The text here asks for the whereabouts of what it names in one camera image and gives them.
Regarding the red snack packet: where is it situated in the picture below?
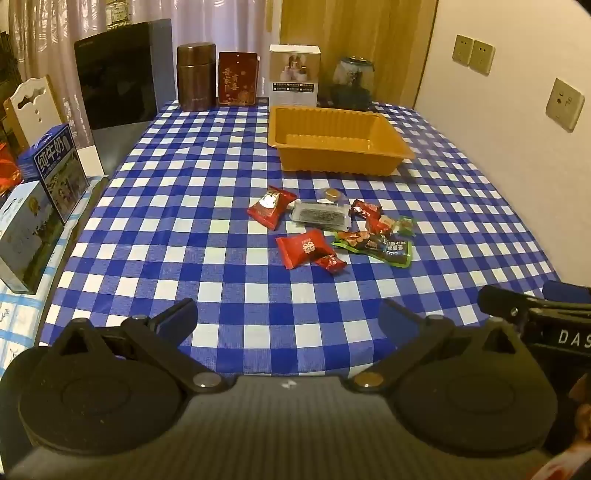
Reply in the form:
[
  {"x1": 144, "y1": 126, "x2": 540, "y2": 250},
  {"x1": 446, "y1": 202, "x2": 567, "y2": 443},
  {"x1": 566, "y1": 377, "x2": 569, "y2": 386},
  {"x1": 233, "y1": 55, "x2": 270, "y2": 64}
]
[{"x1": 365, "y1": 215, "x2": 398, "y2": 236}]

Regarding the red packet with white figure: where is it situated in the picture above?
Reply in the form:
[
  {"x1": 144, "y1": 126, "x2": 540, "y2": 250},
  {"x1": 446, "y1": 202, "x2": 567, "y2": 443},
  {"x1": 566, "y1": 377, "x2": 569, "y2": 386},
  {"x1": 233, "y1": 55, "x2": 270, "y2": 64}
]
[{"x1": 247, "y1": 185, "x2": 298, "y2": 232}]

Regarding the red bag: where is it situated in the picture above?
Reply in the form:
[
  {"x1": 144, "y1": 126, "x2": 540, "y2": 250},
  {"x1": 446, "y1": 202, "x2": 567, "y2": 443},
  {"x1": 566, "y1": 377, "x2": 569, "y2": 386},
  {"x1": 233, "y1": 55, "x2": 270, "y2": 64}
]
[{"x1": 0, "y1": 143, "x2": 24, "y2": 197}]

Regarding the orange plastic tray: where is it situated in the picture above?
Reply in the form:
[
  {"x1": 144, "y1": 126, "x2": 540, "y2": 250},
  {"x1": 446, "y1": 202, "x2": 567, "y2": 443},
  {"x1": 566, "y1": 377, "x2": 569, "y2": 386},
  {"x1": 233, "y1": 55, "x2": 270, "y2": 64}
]
[{"x1": 268, "y1": 105, "x2": 416, "y2": 177}]

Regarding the yellow curtain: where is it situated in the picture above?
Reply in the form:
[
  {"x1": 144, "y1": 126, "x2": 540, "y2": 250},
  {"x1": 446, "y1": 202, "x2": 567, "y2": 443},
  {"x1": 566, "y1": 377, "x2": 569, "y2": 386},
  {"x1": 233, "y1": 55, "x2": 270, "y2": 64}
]
[{"x1": 279, "y1": 0, "x2": 437, "y2": 109}]

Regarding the red packet with bold print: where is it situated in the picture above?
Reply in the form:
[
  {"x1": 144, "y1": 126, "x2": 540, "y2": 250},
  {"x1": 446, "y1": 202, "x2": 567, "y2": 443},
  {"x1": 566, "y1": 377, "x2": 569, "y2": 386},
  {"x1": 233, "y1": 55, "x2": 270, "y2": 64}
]
[{"x1": 276, "y1": 229, "x2": 335, "y2": 270}]

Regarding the pale checkered side cloth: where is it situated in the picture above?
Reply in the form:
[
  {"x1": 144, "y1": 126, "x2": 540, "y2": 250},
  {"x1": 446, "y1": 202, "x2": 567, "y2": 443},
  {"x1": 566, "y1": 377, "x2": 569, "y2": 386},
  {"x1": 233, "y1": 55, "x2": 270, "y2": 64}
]
[{"x1": 0, "y1": 175, "x2": 109, "y2": 370}]

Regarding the white product box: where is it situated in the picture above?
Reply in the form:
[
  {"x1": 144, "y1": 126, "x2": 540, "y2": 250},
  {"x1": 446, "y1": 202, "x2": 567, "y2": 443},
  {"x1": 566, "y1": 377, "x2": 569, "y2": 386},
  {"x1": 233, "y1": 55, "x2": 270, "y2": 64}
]
[{"x1": 269, "y1": 44, "x2": 321, "y2": 109}]

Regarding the blue milk carton box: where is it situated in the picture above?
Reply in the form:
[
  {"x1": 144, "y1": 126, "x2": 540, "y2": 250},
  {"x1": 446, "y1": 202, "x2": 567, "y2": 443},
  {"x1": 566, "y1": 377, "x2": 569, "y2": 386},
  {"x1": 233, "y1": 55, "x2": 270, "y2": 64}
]
[{"x1": 18, "y1": 124, "x2": 90, "y2": 224}]

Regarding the beige wall socket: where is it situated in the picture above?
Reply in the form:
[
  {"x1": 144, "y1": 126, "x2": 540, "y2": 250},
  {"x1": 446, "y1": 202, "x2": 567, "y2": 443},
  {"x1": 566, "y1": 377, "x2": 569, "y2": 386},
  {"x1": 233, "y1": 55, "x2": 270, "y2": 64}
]
[
  {"x1": 451, "y1": 34, "x2": 475, "y2": 65},
  {"x1": 468, "y1": 41, "x2": 496, "y2": 75}
]

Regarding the clear packet of dark seaweed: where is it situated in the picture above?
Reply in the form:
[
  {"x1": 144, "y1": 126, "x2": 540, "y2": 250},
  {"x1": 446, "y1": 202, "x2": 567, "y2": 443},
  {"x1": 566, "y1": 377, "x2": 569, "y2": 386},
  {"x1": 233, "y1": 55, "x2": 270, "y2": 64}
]
[{"x1": 290, "y1": 199, "x2": 352, "y2": 232}]

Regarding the black appliance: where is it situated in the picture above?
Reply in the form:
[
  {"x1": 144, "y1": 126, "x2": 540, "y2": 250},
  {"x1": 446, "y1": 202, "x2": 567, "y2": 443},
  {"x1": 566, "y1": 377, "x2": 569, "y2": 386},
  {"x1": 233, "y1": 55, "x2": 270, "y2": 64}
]
[{"x1": 74, "y1": 18, "x2": 178, "y2": 178}]

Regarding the large dark green-edged packet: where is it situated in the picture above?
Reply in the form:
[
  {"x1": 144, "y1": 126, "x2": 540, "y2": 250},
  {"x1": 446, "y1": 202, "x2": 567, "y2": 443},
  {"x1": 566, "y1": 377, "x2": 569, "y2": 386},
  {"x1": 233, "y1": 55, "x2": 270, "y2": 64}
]
[{"x1": 332, "y1": 230, "x2": 414, "y2": 267}]

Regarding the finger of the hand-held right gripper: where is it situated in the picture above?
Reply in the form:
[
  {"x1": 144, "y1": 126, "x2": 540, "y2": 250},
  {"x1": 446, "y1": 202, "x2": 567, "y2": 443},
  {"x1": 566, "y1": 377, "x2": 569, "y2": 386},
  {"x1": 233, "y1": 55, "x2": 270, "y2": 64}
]
[
  {"x1": 478, "y1": 285, "x2": 550, "y2": 330},
  {"x1": 542, "y1": 280, "x2": 591, "y2": 303}
]

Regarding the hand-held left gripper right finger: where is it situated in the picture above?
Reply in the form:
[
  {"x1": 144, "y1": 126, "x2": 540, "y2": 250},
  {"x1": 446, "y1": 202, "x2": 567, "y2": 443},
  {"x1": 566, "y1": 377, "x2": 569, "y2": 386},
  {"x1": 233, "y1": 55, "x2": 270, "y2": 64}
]
[{"x1": 351, "y1": 299, "x2": 527, "y2": 394}]

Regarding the glass humidifier with green base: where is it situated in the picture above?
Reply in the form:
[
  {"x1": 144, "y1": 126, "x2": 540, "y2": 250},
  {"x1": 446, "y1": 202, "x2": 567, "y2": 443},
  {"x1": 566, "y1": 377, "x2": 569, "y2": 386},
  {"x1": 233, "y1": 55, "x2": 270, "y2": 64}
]
[{"x1": 330, "y1": 56, "x2": 376, "y2": 112}]

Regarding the blue white checkered tablecloth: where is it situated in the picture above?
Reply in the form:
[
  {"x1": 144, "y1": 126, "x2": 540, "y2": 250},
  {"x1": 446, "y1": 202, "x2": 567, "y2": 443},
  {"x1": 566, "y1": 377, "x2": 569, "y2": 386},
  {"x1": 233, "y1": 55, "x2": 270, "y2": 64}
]
[{"x1": 39, "y1": 99, "x2": 568, "y2": 377}]

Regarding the pale blue carton box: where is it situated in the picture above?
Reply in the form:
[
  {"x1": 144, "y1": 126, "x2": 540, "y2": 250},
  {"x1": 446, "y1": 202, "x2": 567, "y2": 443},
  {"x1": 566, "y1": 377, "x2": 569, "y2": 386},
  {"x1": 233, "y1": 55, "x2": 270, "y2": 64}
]
[{"x1": 0, "y1": 181, "x2": 65, "y2": 295}]

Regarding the white chair back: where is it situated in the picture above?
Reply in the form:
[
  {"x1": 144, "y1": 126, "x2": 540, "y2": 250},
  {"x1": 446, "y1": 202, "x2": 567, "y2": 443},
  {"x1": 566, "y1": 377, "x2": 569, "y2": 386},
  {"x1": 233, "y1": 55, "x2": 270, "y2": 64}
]
[{"x1": 4, "y1": 76, "x2": 65, "y2": 155}]

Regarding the dark red small packet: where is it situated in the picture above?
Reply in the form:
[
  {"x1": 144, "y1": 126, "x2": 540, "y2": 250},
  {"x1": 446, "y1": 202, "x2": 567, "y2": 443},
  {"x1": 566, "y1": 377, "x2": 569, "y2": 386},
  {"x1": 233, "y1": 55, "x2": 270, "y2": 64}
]
[{"x1": 348, "y1": 198, "x2": 383, "y2": 220}]

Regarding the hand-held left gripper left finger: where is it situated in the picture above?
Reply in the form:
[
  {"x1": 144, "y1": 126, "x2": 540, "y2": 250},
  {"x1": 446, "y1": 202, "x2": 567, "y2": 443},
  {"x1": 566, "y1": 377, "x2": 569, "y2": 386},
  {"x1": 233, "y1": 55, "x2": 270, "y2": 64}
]
[{"x1": 51, "y1": 298, "x2": 227, "y2": 394}]

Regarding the sheer white curtain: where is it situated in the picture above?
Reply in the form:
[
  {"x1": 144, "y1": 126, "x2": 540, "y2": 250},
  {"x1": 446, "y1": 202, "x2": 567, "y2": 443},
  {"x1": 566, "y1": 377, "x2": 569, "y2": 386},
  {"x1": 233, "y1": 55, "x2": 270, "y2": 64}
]
[{"x1": 9, "y1": 0, "x2": 278, "y2": 153}]

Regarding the brown metal canister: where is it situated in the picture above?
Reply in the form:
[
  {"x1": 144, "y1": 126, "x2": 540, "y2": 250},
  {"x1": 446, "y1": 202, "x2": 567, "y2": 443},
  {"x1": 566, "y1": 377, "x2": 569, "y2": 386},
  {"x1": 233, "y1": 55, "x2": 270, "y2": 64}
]
[{"x1": 176, "y1": 42, "x2": 218, "y2": 112}]

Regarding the glass jar with label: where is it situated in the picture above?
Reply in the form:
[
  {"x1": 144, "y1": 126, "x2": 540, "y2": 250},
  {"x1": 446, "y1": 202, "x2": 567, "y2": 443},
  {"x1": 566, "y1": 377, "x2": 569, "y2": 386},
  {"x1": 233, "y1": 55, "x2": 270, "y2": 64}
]
[{"x1": 104, "y1": 0, "x2": 130, "y2": 24}]

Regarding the small red wrapped candy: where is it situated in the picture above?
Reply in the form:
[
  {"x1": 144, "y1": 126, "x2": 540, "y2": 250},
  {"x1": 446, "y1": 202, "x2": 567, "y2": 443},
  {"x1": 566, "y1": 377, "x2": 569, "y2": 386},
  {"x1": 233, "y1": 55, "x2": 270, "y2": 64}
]
[{"x1": 313, "y1": 254, "x2": 348, "y2": 275}]

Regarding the red tin box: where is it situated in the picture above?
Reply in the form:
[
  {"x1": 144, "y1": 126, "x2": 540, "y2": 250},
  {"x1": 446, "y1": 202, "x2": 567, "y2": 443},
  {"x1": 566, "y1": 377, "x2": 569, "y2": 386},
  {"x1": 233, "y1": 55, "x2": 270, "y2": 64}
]
[{"x1": 218, "y1": 52, "x2": 259, "y2": 108}]

